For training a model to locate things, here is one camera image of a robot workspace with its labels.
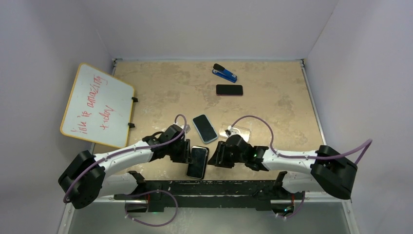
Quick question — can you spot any whiteboard with yellow frame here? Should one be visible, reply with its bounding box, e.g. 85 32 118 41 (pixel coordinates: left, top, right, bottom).
60 63 135 148

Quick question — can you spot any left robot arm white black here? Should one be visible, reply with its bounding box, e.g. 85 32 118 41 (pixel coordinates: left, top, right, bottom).
58 124 192 209

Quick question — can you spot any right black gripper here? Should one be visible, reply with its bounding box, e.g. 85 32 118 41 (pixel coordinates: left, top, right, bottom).
208 141 246 169

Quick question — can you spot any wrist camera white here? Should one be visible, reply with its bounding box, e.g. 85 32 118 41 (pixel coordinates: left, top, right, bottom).
225 127 236 137
182 124 190 134

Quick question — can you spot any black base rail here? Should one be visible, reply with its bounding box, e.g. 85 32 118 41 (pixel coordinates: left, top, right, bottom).
114 180 303 212

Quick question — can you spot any black phone pink edge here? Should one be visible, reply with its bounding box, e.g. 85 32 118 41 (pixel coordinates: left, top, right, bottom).
216 84 244 96

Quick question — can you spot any light blue phone case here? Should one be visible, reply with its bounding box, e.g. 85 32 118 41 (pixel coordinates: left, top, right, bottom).
192 114 219 145

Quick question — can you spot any black phone case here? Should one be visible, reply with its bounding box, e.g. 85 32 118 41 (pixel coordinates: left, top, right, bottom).
186 146 210 180

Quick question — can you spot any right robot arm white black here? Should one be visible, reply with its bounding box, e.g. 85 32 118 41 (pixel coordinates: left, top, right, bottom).
208 135 357 200

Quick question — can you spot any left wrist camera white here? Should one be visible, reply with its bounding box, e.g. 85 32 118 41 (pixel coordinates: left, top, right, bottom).
182 124 190 134

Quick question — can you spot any clear magsafe phone case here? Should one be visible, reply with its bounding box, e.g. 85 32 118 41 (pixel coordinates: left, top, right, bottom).
218 123 251 142

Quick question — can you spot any blue black stapler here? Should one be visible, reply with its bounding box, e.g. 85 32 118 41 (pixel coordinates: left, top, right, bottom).
212 63 238 83

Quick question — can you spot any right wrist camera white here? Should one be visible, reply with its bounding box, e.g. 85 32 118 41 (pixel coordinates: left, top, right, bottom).
225 127 236 137

